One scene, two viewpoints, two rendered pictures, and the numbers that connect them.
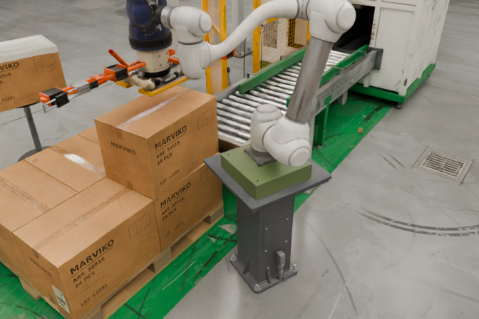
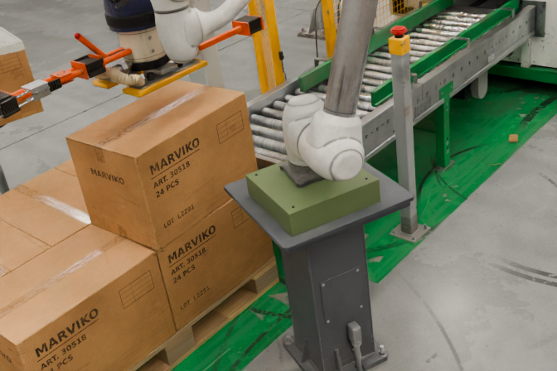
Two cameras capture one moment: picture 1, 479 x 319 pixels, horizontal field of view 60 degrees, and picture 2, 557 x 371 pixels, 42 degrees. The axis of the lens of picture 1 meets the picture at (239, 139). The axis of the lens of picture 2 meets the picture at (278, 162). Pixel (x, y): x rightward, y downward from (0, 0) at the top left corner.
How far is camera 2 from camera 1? 0.49 m
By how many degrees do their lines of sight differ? 8
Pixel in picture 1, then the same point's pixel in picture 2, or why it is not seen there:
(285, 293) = not seen: outside the picture
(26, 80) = not seen: outside the picture
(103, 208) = (84, 267)
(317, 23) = not seen: outside the picture
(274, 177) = (319, 201)
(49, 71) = (13, 79)
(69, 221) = (36, 286)
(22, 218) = not seen: outside the picture
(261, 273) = (327, 358)
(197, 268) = (233, 357)
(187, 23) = not seen: outside the picture
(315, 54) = (352, 12)
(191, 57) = (172, 31)
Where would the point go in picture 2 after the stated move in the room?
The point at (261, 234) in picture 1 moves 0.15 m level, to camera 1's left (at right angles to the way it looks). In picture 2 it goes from (316, 294) to (274, 296)
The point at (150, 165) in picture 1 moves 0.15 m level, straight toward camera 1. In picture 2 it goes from (145, 198) to (146, 219)
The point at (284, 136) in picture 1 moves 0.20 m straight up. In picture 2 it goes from (322, 136) to (314, 74)
